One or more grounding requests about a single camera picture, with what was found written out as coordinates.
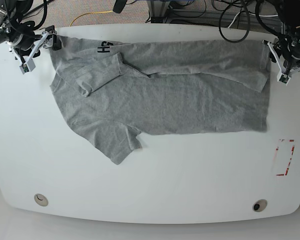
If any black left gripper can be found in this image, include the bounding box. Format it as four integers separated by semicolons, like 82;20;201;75
269;37;300;68

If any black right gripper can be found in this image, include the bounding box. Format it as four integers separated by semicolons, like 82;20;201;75
13;31;62;57

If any grey T-shirt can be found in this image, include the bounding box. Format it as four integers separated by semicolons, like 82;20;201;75
49;36;270;165

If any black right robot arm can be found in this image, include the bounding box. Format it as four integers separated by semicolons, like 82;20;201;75
0;0;62;58

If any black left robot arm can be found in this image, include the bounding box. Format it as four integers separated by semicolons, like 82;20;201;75
269;0;300;69

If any red tape rectangle marking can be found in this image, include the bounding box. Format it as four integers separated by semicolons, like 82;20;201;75
273;139;296;177

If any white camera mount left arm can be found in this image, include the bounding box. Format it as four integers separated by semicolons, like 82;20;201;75
262;40;300;86

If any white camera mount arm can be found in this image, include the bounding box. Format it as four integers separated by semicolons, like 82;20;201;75
262;40;300;86
8;25;57;75

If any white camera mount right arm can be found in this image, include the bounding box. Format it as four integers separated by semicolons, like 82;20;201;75
8;25;57;75

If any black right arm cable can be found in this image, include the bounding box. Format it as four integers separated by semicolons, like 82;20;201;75
7;0;50;38

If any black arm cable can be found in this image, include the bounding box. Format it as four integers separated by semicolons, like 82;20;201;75
7;0;50;38
218;0;281;43

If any white cable on floor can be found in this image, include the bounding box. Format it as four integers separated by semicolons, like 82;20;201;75
227;11;281;29

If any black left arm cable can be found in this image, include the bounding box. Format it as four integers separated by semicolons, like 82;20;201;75
218;0;281;43

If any yellow cable on floor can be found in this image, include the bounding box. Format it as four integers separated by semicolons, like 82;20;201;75
69;10;115;27

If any aluminium frame post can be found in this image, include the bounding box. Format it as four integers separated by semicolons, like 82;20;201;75
146;0;171;24

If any right table cable grommet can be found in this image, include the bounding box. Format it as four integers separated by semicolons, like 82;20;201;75
252;199;268;213

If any table cable grommet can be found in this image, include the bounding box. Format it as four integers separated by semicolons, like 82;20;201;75
252;199;268;213
34;193;49;207

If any left table cable grommet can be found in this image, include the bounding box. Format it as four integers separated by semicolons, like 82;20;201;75
34;193;49;207

